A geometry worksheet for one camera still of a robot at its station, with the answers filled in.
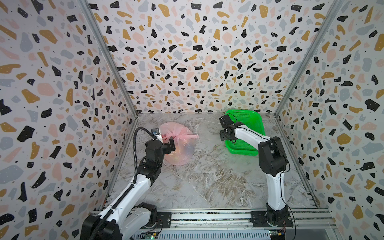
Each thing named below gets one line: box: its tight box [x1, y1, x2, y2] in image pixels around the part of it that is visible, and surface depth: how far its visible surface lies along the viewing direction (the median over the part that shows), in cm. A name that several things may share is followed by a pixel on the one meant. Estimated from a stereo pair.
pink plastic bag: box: [158, 122, 199, 166], surface depth 98 cm
